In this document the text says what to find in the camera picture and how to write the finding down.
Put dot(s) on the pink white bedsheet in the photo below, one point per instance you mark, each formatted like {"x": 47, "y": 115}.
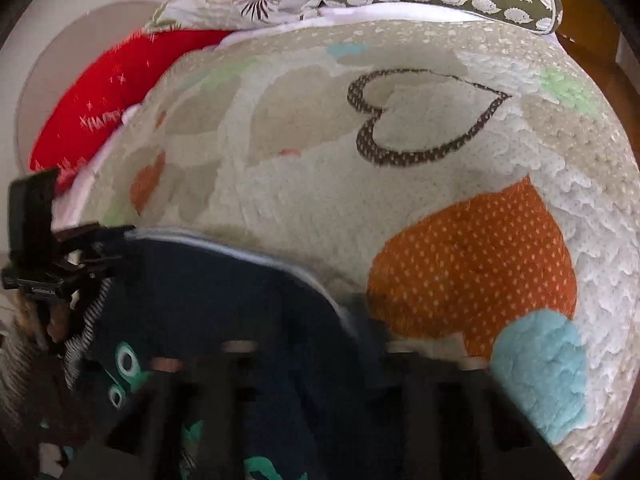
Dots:
{"x": 66, "y": 209}

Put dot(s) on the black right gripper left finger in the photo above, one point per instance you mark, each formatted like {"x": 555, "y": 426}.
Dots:
{"x": 146, "y": 440}

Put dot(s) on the navy striped children's pants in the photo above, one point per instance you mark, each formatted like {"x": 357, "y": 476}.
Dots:
{"x": 175, "y": 295}

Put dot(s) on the red plush pillow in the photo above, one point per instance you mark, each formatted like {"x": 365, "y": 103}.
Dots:
{"x": 91, "y": 109}

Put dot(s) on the heart patterned quilt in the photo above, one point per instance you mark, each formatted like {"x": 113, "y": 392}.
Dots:
{"x": 468, "y": 178}

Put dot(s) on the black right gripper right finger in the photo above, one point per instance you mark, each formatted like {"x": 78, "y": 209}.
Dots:
{"x": 421, "y": 418}

